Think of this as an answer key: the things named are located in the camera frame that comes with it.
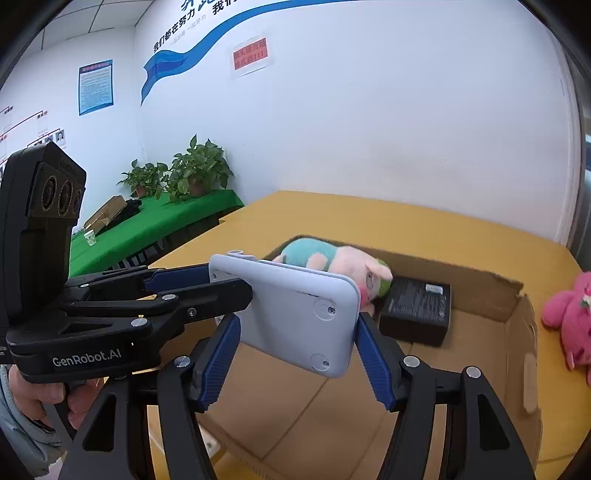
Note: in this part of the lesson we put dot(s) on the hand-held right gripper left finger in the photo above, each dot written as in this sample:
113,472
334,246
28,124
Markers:
221,364

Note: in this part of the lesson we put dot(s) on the person's left forearm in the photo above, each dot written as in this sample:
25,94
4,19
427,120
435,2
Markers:
23,443

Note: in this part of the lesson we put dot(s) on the small potted plant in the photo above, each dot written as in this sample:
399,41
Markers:
143,177

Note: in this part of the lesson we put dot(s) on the black bag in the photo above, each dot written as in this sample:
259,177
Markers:
133,207

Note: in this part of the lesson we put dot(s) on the flat cardboard box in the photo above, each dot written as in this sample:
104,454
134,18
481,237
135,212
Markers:
106,212

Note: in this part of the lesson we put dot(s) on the large potted plant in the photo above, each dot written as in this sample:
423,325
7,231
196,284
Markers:
198,166

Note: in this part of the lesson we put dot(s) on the black rectangular box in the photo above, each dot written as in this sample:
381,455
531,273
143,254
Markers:
415,309

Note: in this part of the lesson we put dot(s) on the person's left hand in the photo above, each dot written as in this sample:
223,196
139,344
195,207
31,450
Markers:
37,399

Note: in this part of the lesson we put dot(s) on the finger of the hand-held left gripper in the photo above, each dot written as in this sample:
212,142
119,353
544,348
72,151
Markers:
207,297
175,277

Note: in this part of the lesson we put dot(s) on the white plastic device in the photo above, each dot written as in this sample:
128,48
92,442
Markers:
295,314

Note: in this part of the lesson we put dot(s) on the blue wall poster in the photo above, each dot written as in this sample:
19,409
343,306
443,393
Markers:
95,87

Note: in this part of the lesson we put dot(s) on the pink plush toy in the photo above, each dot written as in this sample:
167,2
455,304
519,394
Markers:
572,323

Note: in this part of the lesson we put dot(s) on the leaf print paper cup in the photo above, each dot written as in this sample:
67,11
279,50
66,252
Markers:
90,237

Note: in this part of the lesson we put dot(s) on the red wall sign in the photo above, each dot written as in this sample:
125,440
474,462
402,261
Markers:
249,56

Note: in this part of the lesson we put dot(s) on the wall photo chart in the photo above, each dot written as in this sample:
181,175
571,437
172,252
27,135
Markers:
41,134

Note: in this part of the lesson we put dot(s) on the large cardboard box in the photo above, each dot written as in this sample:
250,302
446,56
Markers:
461,434

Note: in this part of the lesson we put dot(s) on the teal and pink plush pig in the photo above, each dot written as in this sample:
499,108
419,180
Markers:
323,256

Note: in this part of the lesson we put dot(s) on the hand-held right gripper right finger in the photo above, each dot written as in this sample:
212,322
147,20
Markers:
374,364

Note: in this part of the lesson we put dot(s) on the green tablecloth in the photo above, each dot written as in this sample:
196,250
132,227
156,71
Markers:
138,240

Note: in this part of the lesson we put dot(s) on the grey metal door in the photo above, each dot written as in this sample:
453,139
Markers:
582,194

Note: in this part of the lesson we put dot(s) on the blue wave wall decal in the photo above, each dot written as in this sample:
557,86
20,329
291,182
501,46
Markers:
171,62

